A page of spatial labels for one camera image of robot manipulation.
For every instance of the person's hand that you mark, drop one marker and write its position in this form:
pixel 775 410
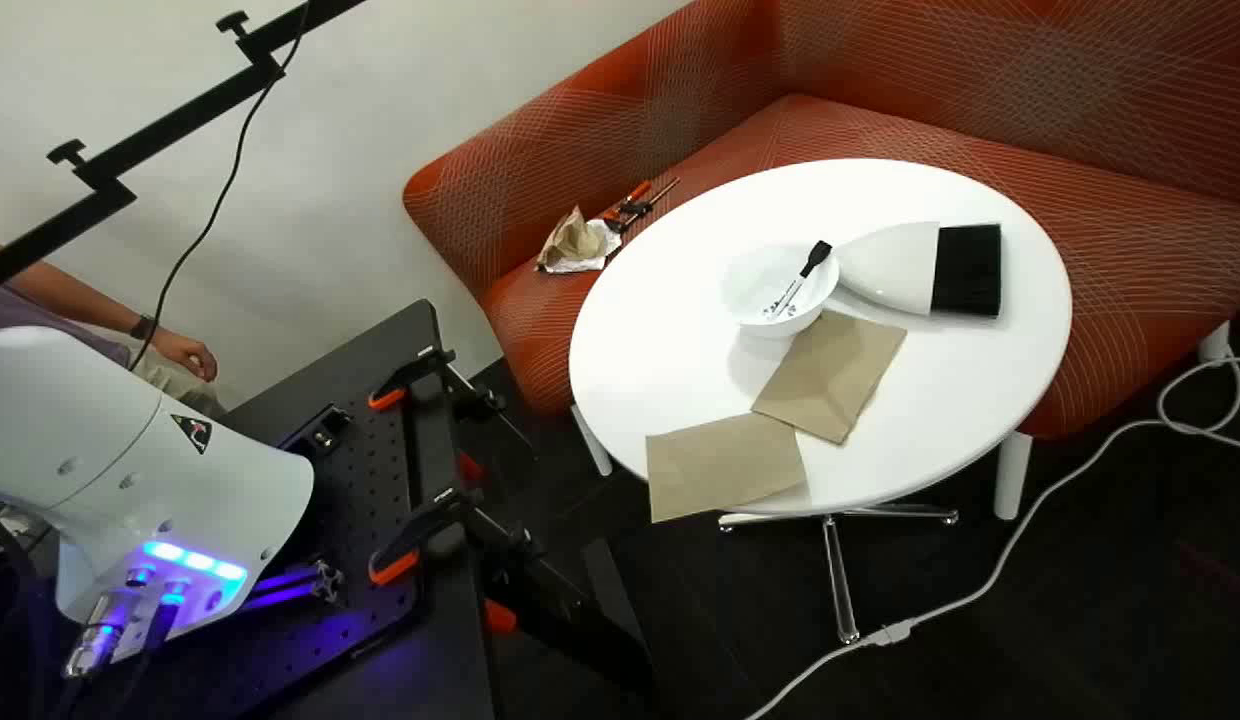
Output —
pixel 187 353

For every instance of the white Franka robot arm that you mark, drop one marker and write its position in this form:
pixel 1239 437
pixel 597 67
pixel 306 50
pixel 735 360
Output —
pixel 114 454

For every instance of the person's bare forearm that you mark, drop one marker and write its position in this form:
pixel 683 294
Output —
pixel 61 298

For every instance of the white bowl with leaf print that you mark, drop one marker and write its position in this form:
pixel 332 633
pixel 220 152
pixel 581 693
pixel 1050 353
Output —
pixel 761 287

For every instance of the dark wristwatch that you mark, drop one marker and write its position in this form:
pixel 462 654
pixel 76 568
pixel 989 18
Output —
pixel 143 327

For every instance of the black perforated mounting board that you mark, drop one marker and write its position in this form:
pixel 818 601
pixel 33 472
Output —
pixel 381 466

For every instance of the crumpled beige paper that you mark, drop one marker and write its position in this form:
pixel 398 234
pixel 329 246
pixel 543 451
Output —
pixel 578 246

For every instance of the white table leg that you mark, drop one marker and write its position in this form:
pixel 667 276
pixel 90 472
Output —
pixel 1009 479
pixel 592 441

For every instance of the black stand leg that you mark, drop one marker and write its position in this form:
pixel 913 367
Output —
pixel 574 601

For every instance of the dark pens bundle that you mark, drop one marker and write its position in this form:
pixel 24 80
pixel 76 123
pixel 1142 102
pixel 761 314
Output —
pixel 638 211

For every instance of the brown paper napkin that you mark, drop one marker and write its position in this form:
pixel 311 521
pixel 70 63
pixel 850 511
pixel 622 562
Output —
pixel 726 466
pixel 835 377

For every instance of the white brush with black bristles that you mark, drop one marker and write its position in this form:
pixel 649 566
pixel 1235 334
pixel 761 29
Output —
pixel 913 267

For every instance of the orange fabric sofa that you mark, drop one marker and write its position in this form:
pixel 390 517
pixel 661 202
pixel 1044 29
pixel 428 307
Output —
pixel 1115 123

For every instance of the black overhead camera rig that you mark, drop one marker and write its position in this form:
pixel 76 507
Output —
pixel 181 112

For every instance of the silver metal floor frame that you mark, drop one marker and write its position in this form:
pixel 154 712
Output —
pixel 840 577

